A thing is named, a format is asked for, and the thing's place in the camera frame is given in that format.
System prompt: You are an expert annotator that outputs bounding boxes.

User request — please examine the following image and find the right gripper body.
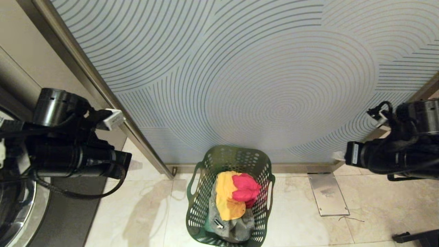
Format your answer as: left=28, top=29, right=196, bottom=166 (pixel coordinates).
left=345, top=141, right=410, bottom=174

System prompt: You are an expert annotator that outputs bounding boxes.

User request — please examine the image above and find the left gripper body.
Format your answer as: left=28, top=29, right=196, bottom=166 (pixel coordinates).
left=34, top=142, right=132, bottom=179

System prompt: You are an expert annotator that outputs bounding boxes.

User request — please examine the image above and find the green plastic laundry basket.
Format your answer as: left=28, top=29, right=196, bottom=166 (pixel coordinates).
left=186, top=144, right=276, bottom=247

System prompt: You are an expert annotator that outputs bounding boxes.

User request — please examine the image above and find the metal floor plate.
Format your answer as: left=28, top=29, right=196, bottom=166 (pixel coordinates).
left=307, top=172, right=350, bottom=217

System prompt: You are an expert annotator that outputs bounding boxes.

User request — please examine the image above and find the dark grey floor mat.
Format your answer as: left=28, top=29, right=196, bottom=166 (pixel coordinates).
left=29, top=176, right=107, bottom=247

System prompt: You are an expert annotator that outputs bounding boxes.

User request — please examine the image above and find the black metal bar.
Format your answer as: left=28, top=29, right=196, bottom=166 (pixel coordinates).
left=392, top=229, right=439, bottom=245

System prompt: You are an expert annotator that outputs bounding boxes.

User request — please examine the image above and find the pink cloth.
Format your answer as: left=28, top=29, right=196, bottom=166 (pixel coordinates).
left=232, top=173, right=262, bottom=209

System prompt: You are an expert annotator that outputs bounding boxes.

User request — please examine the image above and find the yellow cloth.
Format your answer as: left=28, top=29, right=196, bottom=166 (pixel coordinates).
left=215, top=170, right=247, bottom=221

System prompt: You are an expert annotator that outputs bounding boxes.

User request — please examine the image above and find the frosted glass door with swirls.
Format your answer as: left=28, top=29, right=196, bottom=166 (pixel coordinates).
left=50, top=0, right=439, bottom=164

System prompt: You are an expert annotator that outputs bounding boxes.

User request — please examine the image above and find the grey garment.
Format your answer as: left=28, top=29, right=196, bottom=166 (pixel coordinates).
left=208, top=187, right=256, bottom=244

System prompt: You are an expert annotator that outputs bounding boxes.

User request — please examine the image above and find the black cable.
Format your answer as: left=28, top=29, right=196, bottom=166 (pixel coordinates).
left=33, top=161, right=127, bottom=200

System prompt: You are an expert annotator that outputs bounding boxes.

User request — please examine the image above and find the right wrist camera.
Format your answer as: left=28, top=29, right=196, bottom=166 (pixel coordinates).
left=366, top=101, right=394, bottom=129

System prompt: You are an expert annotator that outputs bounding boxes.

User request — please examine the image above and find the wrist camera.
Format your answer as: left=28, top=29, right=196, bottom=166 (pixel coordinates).
left=82, top=108, right=125, bottom=138
left=366, top=101, right=394, bottom=129

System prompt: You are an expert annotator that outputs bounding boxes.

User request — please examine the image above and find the metal door frame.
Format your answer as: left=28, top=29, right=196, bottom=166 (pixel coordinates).
left=17, top=0, right=439, bottom=180

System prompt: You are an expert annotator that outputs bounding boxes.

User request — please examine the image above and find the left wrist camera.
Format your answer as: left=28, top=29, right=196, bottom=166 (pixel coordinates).
left=82, top=108, right=125, bottom=138

